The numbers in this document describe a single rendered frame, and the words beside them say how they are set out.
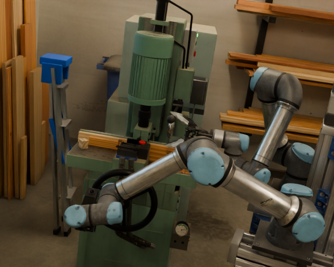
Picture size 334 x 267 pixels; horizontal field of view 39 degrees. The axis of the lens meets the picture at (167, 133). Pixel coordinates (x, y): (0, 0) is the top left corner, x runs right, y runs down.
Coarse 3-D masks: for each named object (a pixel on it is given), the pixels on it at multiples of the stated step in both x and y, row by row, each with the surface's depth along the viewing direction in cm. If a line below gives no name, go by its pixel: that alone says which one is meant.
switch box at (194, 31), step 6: (186, 30) 233; (192, 30) 233; (186, 36) 234; (192, 36) 233; (186, 42) 235; (192, 42) 234; (186, 48) 236; (192, 48) 235; (186, 54) 236; (192, 54) 236; (180, 60) 238
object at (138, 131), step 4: (152, 124) 230; (136, 128) 219; (140, 128) 220; (144, 128) 220; (148, 128) 221; (136, 132) 218; (140, 132) 218; (144, 132) 218; (148, 132) 219; (136, 136) 219; (144, 136) 219; (148, 136) 222; (144, 140) 219; (148, 140) 221
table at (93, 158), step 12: (72, 156) 213; (84, 156) 213; (96, 156) 215; (108, 156) 217; (84, 168) 214; (96, 168) 214; (108, 168) 213; (108, 180) 204; (168, 180) 212; (180, 180) 211; (192, 180) 210
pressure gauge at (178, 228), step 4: (176, 224) 213; (180, 224) 210; (184, 224) 211; (176, 228) 212; (180, 228) 211; (184, 228) 211; (188, 228) 212; (176, 232) 212; (180, 232) 212; (184, 232) 212; (180, 236) 215
